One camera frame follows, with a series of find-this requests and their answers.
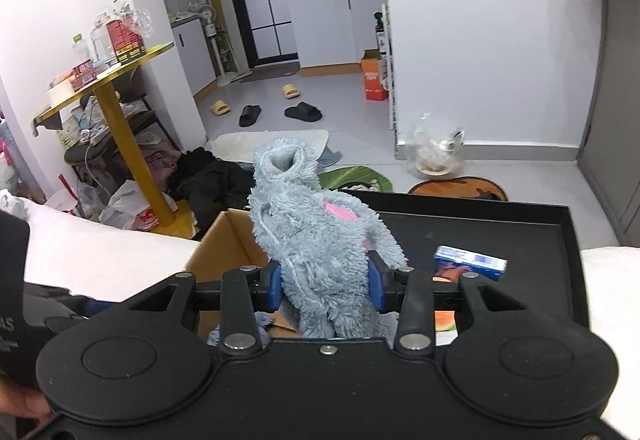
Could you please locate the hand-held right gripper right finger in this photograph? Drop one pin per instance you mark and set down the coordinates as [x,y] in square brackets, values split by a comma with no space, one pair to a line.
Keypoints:
[376,287]

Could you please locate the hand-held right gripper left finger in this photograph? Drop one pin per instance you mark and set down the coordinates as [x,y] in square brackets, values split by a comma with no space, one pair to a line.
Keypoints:
[274,290]

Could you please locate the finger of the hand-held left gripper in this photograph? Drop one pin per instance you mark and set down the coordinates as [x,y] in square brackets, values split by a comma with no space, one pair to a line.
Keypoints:
[102,308]

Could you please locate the grey fluffy plush toy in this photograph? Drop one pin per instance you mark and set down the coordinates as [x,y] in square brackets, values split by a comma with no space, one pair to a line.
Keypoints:
[310,240]

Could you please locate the brown cardboard box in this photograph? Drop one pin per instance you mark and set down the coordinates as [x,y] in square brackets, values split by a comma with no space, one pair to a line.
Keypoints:
[220,245]

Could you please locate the small blue and white packet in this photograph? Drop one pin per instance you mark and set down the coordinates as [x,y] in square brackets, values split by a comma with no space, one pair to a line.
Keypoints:
[470,262]

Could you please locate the black tray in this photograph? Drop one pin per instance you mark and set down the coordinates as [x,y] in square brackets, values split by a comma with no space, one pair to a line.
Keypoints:
[525,230]

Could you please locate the person's left hand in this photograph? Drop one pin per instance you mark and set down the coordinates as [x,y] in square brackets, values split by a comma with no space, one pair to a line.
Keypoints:
[25,402]

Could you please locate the white bed blanket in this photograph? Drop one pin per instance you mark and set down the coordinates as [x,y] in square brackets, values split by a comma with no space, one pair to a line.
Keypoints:
[100,255]

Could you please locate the watermelon slice toy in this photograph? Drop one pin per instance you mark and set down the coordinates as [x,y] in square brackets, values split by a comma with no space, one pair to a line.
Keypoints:
[445,320]

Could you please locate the white red printed plastic bag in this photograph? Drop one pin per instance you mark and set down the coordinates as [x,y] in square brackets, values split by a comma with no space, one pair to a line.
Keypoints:
[130,210]

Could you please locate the green leaf floor mat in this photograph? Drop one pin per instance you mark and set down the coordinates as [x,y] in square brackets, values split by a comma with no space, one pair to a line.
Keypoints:
[350,176]

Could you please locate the black clothes pile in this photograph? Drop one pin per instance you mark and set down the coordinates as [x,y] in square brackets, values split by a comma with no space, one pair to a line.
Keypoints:
[215,185]

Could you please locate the orange floor mat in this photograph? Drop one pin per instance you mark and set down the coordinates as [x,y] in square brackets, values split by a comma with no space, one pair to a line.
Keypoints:
[450,187]

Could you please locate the grey blue cloth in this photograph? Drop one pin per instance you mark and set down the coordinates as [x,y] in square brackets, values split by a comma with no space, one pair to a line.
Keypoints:
[331,156]

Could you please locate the clear plastic bag with bowl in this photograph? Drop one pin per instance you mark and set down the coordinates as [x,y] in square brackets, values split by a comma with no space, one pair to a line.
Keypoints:
[435,155]

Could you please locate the white fluffy floor mat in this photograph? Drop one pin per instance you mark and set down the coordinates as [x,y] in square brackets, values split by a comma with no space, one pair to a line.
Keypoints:
[240,145]

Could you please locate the pink clothes pile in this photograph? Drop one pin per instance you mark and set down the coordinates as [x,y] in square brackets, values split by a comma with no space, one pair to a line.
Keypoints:
[160,167]

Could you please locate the cluttered black low shelf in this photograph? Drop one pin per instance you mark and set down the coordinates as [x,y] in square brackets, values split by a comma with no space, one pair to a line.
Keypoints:
[90,140]

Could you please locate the yellow round table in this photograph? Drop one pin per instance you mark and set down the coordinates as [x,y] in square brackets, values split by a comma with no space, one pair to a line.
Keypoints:
[125,140]

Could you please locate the black slipper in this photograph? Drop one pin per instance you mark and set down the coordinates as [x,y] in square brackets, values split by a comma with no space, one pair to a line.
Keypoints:
[303,112]
[250,115]

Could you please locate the yellow slipper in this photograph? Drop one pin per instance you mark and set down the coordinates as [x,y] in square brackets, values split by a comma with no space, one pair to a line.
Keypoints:
[290,91]
[220,108]

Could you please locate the orange carton box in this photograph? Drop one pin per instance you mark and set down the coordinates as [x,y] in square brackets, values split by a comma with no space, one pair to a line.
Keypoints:
[374,82]

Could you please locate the dark doormat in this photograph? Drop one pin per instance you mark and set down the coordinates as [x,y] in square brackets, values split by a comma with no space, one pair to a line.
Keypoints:
[270,74]

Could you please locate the white standing fan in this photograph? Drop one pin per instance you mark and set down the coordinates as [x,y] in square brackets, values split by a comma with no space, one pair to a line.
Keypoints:
[226,79]

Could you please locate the small white box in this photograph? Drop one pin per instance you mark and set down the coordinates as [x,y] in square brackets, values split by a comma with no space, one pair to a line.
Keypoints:
[60,93]

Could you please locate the small pink box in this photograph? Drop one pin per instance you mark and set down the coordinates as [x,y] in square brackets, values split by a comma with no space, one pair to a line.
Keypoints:
[85,72]

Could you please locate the small white cabinet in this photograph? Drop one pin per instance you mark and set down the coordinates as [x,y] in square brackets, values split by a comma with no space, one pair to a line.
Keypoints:
[192,55]

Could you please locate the black spray bottle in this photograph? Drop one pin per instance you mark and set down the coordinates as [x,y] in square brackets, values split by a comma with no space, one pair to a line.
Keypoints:
[380,32]

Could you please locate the green capped plastic bottle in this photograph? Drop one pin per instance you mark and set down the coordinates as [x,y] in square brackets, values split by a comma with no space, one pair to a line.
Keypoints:
[81,52]

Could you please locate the white kitchen cabinet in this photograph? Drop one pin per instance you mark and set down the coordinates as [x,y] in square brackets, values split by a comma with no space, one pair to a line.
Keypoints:
[320,30]

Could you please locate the clear glass jar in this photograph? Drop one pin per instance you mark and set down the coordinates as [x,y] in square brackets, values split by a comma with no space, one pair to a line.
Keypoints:
[102,40]

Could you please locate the red patterned box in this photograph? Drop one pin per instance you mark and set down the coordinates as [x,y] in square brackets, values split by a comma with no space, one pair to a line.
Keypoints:
[122,37]

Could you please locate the clear crumpled plastic bag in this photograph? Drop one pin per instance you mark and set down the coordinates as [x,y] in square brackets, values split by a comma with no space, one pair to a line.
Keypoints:
[137,22]

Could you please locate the grey door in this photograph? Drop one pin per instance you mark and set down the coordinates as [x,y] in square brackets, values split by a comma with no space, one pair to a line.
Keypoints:
[615,120]

